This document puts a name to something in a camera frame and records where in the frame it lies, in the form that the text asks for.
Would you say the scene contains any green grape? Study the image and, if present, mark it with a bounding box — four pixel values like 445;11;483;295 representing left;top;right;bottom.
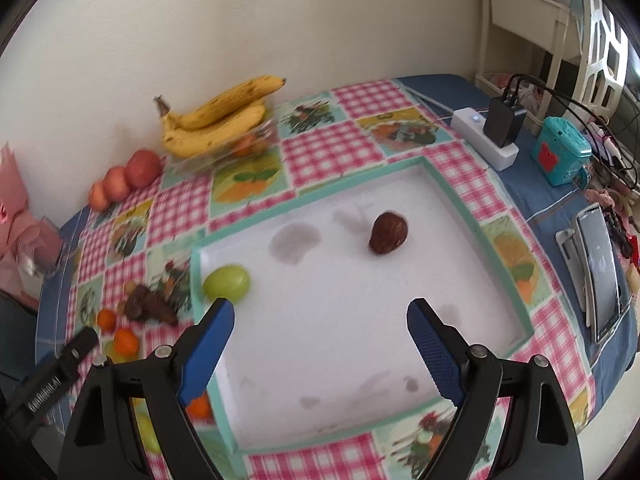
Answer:
202;265;251;304

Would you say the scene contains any clear plastic container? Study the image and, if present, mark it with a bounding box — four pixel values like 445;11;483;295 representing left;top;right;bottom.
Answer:
169;104;279;172

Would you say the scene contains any pink checked printed tablecloth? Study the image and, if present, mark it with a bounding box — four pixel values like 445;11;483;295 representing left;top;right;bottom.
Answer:
70;79;598;480

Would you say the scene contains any white lattice panel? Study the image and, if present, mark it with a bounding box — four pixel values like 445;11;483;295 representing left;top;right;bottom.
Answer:
575;0;632;127

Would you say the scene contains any smartphone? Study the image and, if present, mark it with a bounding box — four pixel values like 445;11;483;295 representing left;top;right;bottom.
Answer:
575;203;624;342

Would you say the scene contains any yellow banana bunch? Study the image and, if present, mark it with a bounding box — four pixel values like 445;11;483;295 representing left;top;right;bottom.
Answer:
152;75;287;159

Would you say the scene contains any black charger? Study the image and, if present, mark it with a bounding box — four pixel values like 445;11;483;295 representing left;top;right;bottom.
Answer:
482;96;529;150

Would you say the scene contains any pink wrapped bouquet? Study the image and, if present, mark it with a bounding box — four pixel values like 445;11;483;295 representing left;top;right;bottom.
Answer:
0;142;66;302

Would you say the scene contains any black cable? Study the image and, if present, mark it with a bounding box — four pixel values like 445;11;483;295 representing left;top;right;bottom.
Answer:
502;74;640;181

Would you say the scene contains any clear plastic box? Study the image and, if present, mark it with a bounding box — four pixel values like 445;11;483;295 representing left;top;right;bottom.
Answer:
27;215;77;279

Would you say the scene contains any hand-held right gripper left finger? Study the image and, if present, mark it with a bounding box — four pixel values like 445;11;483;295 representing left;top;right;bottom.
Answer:
59;298;236;480

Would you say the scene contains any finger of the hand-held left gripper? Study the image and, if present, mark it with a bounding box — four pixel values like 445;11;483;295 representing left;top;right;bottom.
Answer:
50;327;100;377

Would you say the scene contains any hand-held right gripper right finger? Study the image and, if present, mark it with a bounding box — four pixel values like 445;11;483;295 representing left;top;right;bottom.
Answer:
406;298;581;480

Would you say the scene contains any white power strip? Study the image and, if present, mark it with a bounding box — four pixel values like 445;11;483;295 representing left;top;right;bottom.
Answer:
450;107;521;172

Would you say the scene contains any pile of small trinkets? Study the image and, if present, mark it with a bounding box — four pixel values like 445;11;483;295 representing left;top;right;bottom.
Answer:
587;110;640;301

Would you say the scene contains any white cable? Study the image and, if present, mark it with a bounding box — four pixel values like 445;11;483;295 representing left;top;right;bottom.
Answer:
400;85;457;122

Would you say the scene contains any white tray with teal rim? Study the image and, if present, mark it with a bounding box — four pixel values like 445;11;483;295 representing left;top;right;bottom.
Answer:
190;156;536;453

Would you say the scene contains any teal toy box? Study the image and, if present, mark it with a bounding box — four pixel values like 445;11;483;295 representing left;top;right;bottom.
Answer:
530;116;594;187

